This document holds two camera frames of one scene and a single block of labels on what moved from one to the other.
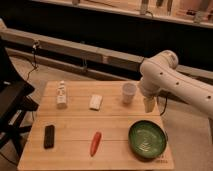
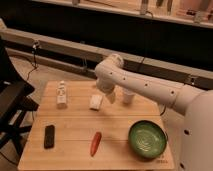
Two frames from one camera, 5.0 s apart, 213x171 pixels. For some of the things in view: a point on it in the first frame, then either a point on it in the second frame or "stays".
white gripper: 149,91 -> 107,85
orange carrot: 96,143 stays
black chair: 15,98 stays
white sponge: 95,102 stays
